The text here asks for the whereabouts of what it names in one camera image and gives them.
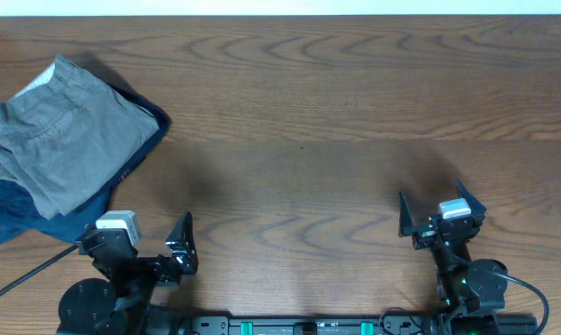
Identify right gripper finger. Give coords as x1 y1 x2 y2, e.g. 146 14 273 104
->
455 179 487 217
398 192 415 236

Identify grey shorts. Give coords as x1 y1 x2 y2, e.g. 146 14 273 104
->
0 56 159 220

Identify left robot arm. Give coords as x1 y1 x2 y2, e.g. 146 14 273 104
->
57 210 199 335

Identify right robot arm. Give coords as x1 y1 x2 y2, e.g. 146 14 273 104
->
398 181 508 334

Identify folded navy blue shorts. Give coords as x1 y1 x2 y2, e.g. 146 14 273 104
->
0 87 170 245

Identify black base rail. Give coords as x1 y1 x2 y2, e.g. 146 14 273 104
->
144 304 540 335

